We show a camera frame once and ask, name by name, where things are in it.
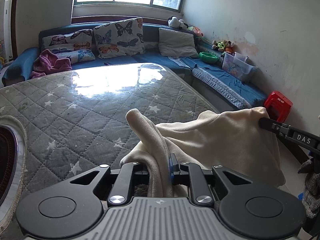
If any cream beige garment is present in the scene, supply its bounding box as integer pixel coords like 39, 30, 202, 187
120, 107, 286, 198

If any grey gloved right hand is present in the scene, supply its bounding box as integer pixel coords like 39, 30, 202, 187
298, 157, 319, 219

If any red plastic stool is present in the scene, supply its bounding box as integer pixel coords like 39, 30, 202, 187
264, 91, 293, 123

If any clear plastic storage box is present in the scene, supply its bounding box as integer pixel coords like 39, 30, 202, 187
222, 53, 259, 83

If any blue corner sofa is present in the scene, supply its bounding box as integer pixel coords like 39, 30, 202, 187
1, 23, 267, 112

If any small plush toys pile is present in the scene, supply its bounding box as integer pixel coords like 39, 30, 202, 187
212, 40, 234, 54

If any green plastic bowl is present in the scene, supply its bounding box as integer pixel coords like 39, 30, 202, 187
199, 52, 219, 64

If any black round induction cooktop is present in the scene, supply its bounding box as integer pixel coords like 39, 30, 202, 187
0, 125, 18, 204

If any grey plain cushion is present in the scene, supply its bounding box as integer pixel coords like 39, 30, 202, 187
158, 28, 199, 58

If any square butterfly cushion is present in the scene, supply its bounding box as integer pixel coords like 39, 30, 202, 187
93, 17, 145, 59

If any magenta cloth on sofa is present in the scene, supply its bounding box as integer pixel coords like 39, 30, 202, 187
30, 49, 72, 79

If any panda plush toy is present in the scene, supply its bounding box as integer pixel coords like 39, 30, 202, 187
168, 16, 188, 30

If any long butterfly cushion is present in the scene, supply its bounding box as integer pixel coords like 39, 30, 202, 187
41, 29, 95, 64

